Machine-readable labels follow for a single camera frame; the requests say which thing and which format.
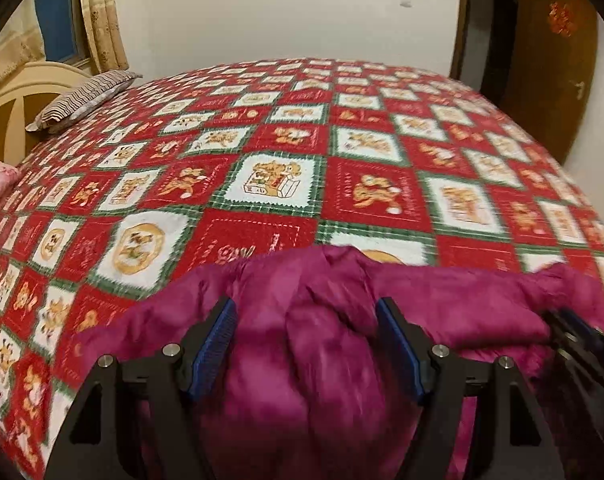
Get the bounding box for magenta puffer jacket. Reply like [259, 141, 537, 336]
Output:
[75, 246, 604, 479]

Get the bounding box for red patchwork cartoon bedspread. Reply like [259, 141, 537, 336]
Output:
[0, 58, 604, 479]

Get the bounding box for cream wooden headboard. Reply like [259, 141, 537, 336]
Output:
[0, 61, 90, 166]

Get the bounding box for striped pillow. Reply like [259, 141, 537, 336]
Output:
[25, 70, 141, 134]

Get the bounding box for brown wooden door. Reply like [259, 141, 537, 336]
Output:
[500, 0, 598, 164]

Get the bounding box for red double happiness sticker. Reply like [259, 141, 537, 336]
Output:
[547, 2, 576, 38]

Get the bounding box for beige curtain left panel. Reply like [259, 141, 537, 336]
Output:
[0, 0, 46, 87]

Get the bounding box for beige curtain panel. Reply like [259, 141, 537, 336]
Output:
[80, 0, 129, 73]
[0, 0, 46, 87]

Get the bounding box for dark window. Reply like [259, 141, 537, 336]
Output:
[35, 0, 90, 65]

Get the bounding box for beige curtain right panel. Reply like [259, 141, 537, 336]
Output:
[80, 0, 129, 73]

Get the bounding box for silver door handle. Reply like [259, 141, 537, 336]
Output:
[571, 81, 585, 101]

